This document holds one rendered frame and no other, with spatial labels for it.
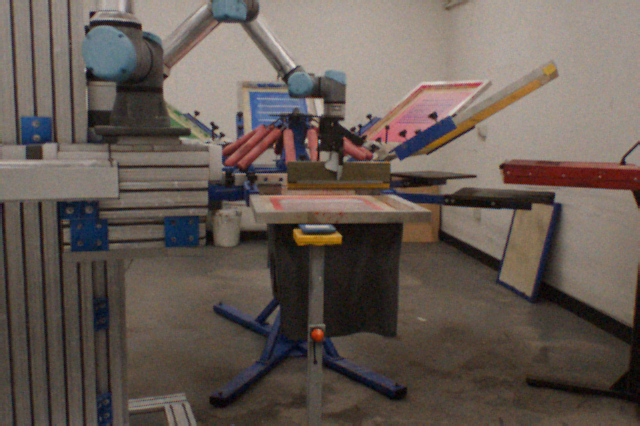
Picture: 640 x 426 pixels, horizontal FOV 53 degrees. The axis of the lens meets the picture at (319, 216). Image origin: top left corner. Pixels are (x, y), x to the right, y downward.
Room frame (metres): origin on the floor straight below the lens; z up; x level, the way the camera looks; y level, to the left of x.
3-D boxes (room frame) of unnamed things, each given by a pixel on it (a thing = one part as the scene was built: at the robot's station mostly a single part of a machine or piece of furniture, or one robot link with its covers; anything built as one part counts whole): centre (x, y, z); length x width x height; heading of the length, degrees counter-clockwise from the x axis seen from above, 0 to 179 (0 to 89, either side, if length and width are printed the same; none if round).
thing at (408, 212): (2.45, -0.03, 0.97); 0.79 x 0.58 x 0.04; 9
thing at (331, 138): (2.19, -0.04, 1.23); 0.09 x 0.08 x 0.12; 99
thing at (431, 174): (3.91, -0.39, 0.91); 1.34 x 0.40 x 0.08; 129
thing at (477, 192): (3.25, -0.49, 0.91); 1.34 x 0.40 x 0.08; 69
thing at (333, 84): (2.19, -0.04, 1.39); 0.09 x 0.08 x 0.11; 85
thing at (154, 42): (1.64, 0.46, 1.42); 0.13 x 0.12 x 0.14; 174
